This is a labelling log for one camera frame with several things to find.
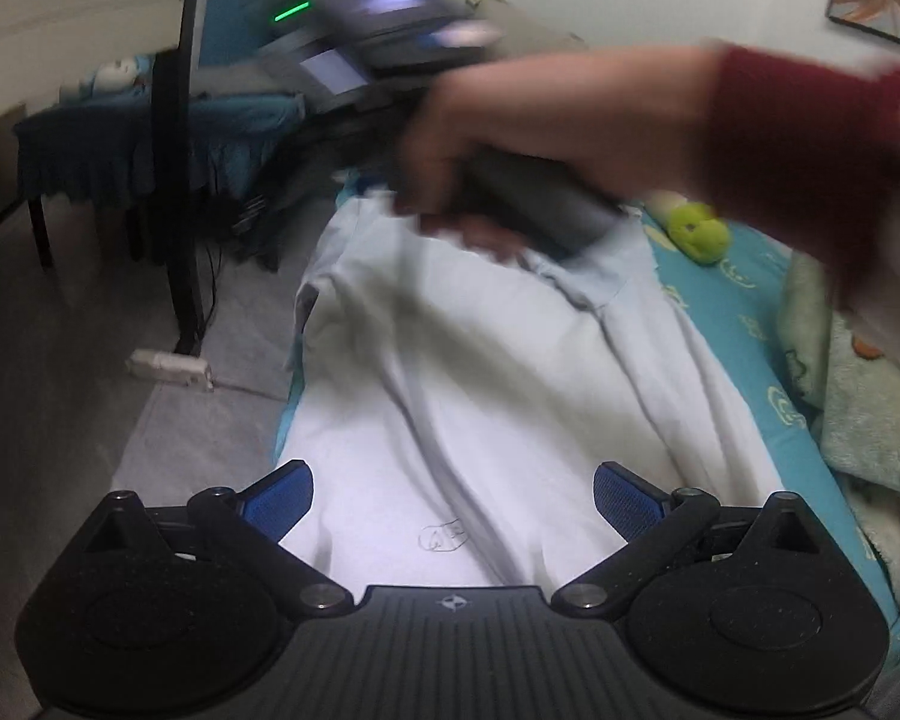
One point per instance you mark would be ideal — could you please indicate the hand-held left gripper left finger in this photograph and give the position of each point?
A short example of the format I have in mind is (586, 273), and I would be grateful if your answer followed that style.
(281, 501)

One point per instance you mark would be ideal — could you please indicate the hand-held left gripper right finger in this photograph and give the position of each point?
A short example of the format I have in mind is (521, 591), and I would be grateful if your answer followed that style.
(622, 502)

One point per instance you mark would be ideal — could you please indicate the pale blue shirt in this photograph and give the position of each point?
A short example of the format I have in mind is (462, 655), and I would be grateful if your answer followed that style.
(457, 390)

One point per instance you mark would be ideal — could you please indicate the person's right forearm red sleeve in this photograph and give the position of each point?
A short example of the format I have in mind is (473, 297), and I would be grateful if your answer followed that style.
(810, 157)

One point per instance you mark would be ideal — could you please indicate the person's right hand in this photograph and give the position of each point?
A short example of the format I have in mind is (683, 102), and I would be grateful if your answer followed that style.
(540, 105)

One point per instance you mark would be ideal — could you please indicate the white power strip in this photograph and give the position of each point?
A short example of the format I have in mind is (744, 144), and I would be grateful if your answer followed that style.
(169, 369)

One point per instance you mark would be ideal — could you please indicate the green printed blanket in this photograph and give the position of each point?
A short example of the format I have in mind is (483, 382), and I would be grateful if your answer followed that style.
(862, 405)

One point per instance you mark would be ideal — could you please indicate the black desk leg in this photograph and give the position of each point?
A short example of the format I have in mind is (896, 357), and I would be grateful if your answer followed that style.
(178, 187)

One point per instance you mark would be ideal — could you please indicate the green plush toy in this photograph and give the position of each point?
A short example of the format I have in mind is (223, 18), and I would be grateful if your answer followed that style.
(696, 231)

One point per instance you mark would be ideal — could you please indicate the small white plush toy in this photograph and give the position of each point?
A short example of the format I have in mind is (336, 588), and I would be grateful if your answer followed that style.
(109, 79)

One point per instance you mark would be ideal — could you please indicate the teal frilled cloth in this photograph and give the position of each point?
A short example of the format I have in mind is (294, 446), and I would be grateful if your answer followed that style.
(105, 142)

